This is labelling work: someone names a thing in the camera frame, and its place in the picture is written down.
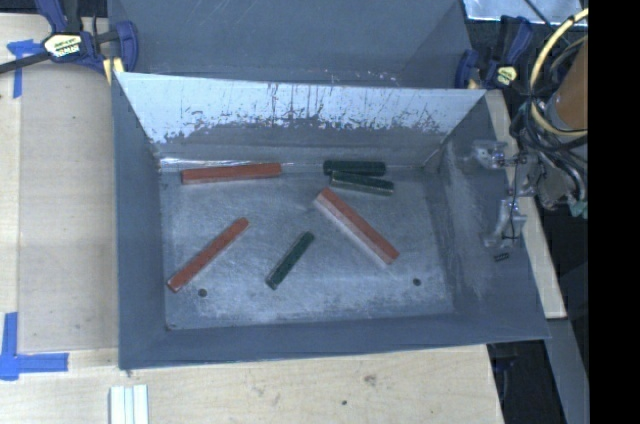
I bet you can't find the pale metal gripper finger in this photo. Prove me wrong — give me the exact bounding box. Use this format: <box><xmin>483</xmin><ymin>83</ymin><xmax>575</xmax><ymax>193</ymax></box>
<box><xmin>481</xmin><ymin>198</ymin><xmax>528</xmax><ymax>249</ymax></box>
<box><xmin>468</xmin><ymin>139</ymin><xmax>507</xmax><ymax>171</ymax></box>

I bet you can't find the dark green flat block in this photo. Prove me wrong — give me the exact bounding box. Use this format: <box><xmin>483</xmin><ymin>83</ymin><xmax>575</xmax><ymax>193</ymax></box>
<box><xmin>322</xmin><ymin>159</ymin><xmax>388</xmax><ymax>179</ymax></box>
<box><xmin>329</xmin><ymin>171</ymin><xmax>396</xmax><ymax>198</ymax></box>
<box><xmin>264</xmin><ymin>230</ymin><xmax>317</xmax><ymax>291</ymax></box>

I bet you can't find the red-brown flat block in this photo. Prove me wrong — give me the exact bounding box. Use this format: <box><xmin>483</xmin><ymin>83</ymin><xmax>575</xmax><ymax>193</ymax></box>
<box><xmin>180</xmin><ymin>162</ymin><xmax>283</xmax><ymax>186</ymax></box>
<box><xmin>165</xmin><ymin>216</ymin><xmax>251</xmax><ymax>294</ymax></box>
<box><xmin>312</xmin><ymin>186</ymin><xmax>402</xmax><ymax>269</ymax></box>

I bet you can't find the grey metal bin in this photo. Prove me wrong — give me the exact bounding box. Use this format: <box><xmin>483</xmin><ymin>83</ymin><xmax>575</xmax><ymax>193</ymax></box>
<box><xmin>105</xmin><ymin>0</ymin><xmax>552</xmax><ymax>371</ymax></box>

